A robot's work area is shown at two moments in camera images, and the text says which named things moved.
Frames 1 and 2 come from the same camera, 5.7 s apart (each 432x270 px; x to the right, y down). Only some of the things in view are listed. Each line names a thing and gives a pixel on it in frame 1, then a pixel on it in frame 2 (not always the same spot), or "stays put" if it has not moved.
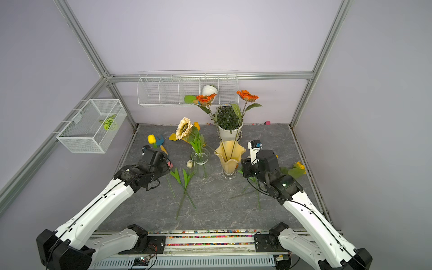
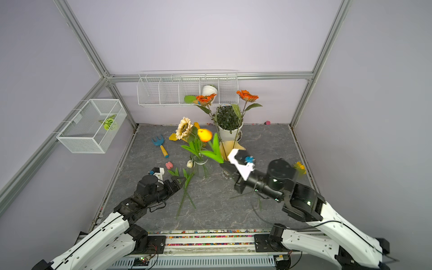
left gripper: x=166 y=170 to x=174 y=187
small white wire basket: x=94 y=127 stays put
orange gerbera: x=247 y=97 stays put
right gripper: x=246 y=167 to x=241 y=184
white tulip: x=185 y=184 stays put
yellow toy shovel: x=173 y=137 stays put
